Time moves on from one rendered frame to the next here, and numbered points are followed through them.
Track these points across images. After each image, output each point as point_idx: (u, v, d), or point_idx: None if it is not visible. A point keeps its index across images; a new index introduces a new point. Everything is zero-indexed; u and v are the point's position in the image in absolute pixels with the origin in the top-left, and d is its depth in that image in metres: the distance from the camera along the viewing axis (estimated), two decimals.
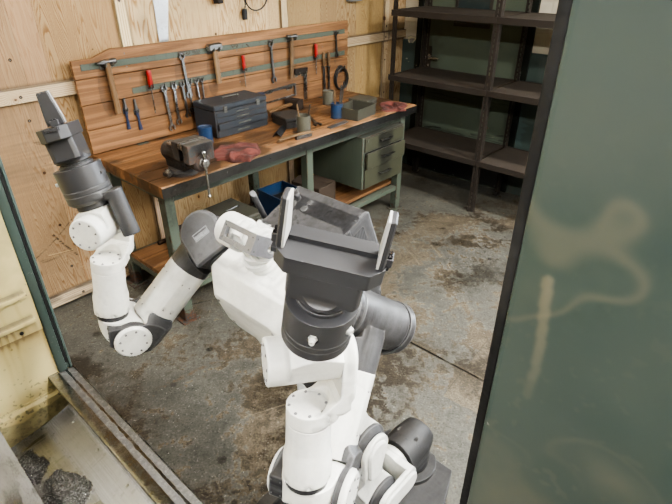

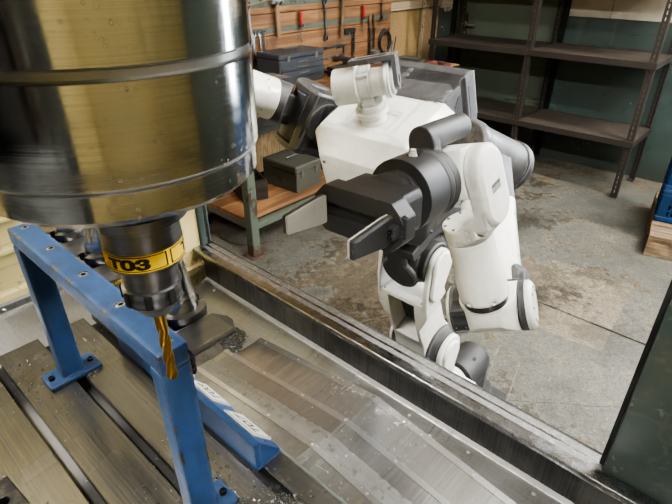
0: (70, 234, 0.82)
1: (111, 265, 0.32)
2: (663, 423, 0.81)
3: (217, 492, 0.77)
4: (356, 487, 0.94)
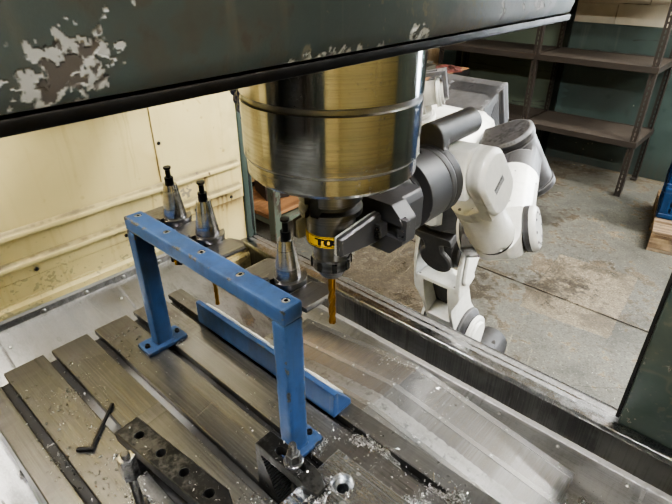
0: (178, 221, 0.99)
1: (316, 243, 0.49)
2: (670, 377, 0.98)
3: None
4: (409, 437, 1.11)
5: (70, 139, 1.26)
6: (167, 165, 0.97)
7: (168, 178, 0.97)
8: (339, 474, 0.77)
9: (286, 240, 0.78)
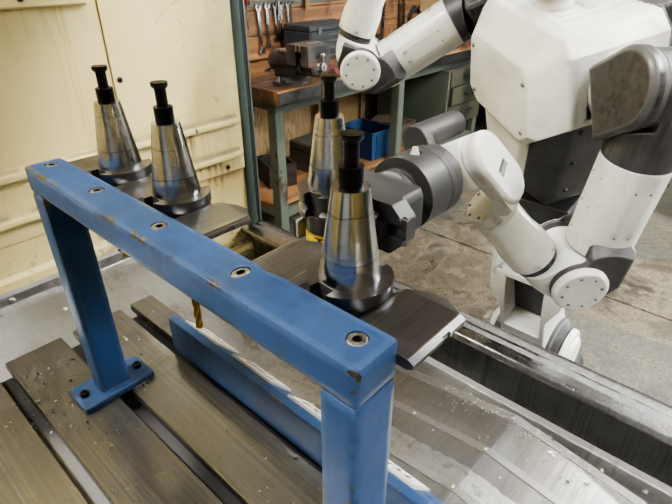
0: (124, 173, 0.53)
1: None
2: None
3: None
4: None
5: None
6: (101, 64, 0.51)
7: (102, 89, 0.51)
8: None
9: (354, 188, 0.32)
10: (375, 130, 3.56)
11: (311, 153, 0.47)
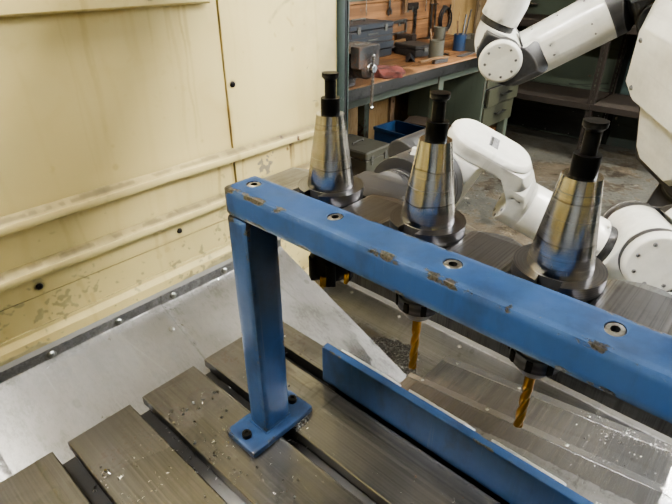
0: (346, 195, 0.46)
1: None
2: None
3: None
4: None
5: (98, 63, 0.73)
6: (329, 71, 0.44)
7: (332, 99, 0.44)
8: None
9: None
10: (409, 132, 3.49)
11: (547, 224, 0.34)
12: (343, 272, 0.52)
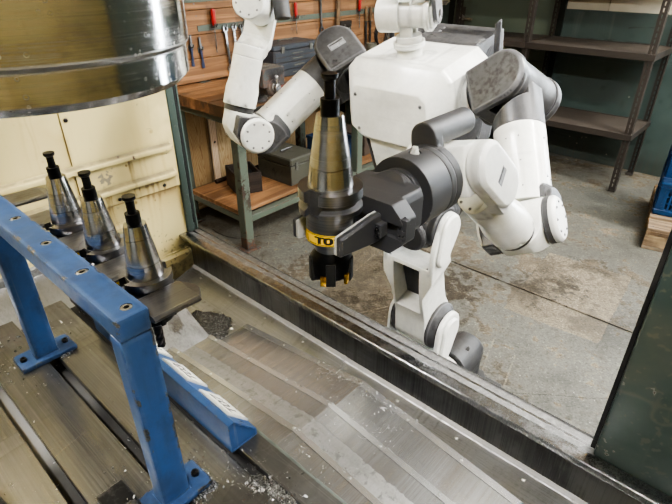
0: (345, 196, 0.46)
1: None
2: (656, 402, 0.78)
3: (189, 473, 0.74)
4: (338, 472, 0.91)
5: None
6: (329, 71, 0.44)
7: (332, 100, 0.44)
8: None
9: (133, 225, 0.58)
10: None
11: (82, 222, 0.67)
12: (343, 272, 0.52)
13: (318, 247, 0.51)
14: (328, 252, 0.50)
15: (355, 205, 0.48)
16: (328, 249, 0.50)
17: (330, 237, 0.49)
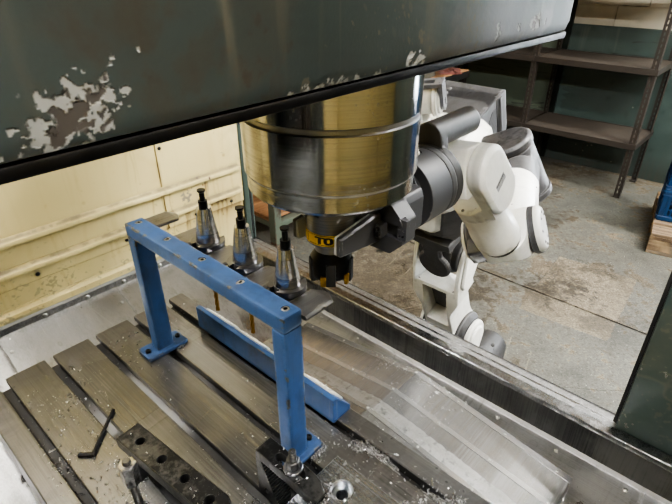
0: None
1: None
2: (667, 383, 0.99)
3: None
4: (408, 442, 1.12)
5: None
6: None
7: None
8: (338, 480, 0.78)
9: (286, 248, 0.79)
10: None
11: (232, 244, 0.88)
12: (343, 272, 0.52)
13: (318, 247, 0.51)
14: (328, 252, 0.50)
15: None
16: (328, 249, 0.50)
17: (330, 237, 0.49)
